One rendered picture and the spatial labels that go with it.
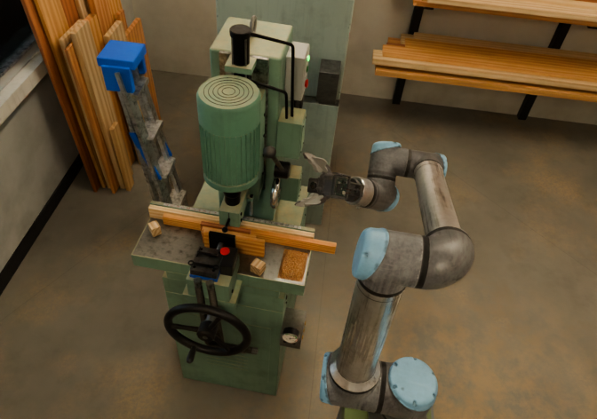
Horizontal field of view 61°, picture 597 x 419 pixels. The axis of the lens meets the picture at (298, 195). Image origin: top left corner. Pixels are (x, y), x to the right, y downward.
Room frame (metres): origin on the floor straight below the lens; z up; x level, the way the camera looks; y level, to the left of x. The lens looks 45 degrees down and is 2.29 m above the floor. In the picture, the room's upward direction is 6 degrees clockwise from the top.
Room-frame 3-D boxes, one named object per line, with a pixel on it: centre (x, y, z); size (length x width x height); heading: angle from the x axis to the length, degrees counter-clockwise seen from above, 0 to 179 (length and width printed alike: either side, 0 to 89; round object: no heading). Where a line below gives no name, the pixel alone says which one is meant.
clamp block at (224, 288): (0.97, 0.25, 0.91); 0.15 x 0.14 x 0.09; 84
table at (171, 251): (1.05, 0.24, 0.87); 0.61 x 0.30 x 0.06; 84
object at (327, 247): (1.15, 0.16, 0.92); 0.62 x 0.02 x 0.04; 84
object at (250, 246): (1.08, 0.20, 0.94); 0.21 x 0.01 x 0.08; 84
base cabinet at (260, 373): (1.28, 0.21, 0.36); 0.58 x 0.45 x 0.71; 174
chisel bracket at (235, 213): (1.18, 0.21, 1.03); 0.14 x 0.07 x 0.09; 174
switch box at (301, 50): (1.46, 0.04, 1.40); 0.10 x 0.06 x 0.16; 174
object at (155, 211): (1.18, 0.23, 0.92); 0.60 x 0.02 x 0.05; 84
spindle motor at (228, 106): (1.16, 0.22, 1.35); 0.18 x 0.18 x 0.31
